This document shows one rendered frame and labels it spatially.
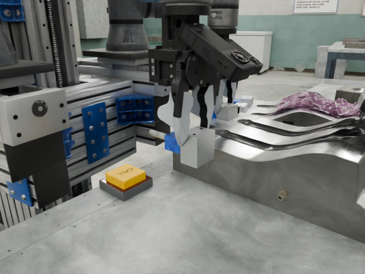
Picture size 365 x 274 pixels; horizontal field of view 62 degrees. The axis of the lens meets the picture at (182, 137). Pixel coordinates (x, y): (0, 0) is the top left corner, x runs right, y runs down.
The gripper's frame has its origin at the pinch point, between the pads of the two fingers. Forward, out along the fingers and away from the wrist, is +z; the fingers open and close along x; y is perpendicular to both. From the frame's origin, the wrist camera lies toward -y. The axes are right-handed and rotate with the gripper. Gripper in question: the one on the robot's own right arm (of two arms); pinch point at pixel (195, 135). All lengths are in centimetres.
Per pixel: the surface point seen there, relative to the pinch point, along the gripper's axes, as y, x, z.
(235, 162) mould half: -2.3, -10.1, 8.0
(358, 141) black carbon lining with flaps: -21.3, -16.8, 0.8
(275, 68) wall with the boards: 285, -701, 88
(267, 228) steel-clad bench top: -12.7, -3.9, 15.0
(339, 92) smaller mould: 0, -96, 9
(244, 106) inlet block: 15.4, -45.2, 6.8
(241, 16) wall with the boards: 380, -681, -34
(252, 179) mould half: -6.3, -10.1, 10.4
